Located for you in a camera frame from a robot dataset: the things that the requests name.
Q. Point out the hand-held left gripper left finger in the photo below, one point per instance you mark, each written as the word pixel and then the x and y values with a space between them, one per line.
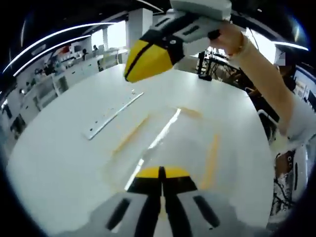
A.
pixel 138 212

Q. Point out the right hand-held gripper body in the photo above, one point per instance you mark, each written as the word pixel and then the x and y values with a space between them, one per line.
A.
pixel 202 8

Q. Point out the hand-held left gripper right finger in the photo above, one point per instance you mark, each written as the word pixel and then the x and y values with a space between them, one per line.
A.
pixel 187 212

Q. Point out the clear storage box yellow latches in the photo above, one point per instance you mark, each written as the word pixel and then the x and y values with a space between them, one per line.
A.
pixel 134 133

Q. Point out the person's right hand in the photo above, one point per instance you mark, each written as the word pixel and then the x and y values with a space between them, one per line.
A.
pixel 229 39

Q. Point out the narrow white square pillar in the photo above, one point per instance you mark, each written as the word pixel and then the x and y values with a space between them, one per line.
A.
pixel 139 29

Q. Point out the small black object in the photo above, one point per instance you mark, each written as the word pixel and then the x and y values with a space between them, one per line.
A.
pixel 205 78

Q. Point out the white flat metal bar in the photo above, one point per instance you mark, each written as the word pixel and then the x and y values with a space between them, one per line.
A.
pixel 111 117

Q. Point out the row of white office desks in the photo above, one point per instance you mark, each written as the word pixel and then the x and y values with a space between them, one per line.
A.
pixel 71 74

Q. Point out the ceiling light strip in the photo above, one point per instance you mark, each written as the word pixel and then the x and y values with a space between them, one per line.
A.
pixel 49 48
pixel 49 33
pixel 291 45

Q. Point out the black office chair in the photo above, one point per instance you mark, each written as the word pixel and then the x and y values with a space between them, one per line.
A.
pixel 264 106

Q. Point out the ceiling air vent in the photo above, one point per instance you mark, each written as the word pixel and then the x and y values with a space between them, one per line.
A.
pixel 37 50

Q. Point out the person's body in white shirt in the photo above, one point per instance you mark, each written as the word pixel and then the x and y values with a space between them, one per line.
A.
pixel 304 118

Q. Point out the red blue wall sign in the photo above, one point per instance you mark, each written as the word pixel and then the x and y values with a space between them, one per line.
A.
pixel 66 49

